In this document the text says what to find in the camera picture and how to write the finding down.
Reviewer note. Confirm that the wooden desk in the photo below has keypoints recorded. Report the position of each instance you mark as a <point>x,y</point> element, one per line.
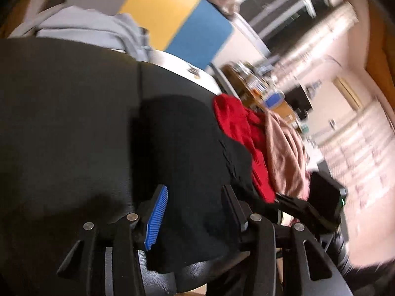
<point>243,83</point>

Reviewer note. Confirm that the black monitor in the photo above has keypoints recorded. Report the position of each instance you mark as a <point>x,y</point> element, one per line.
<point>297,98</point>

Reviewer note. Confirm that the wooden board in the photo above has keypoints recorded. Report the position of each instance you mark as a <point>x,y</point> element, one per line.
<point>284,111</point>

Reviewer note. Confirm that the pink knit sweater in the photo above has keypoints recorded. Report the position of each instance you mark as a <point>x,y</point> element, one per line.
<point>284,151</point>

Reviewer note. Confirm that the grey yellow blue chair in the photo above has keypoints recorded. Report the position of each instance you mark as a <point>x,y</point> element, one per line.
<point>194,27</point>

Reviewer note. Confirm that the beige air conditioner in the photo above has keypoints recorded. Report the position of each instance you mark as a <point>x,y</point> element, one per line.
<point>347,92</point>

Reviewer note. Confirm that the red knit sweater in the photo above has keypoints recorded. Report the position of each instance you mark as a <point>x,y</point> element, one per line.
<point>240,129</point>

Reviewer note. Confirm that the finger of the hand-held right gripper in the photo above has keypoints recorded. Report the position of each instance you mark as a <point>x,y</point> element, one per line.
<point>293,203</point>

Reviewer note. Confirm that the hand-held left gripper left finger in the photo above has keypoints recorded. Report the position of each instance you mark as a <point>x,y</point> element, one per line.
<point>157,215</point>

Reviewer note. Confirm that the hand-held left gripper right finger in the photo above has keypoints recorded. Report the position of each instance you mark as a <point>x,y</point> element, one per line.
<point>236,212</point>

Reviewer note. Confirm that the black knit sweater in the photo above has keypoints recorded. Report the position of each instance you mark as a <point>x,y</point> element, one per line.
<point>185,160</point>

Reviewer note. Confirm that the barred window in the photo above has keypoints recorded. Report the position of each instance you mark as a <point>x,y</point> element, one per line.
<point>277,6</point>

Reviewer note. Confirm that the light grey garment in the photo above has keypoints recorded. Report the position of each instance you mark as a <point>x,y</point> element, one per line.
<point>92,27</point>

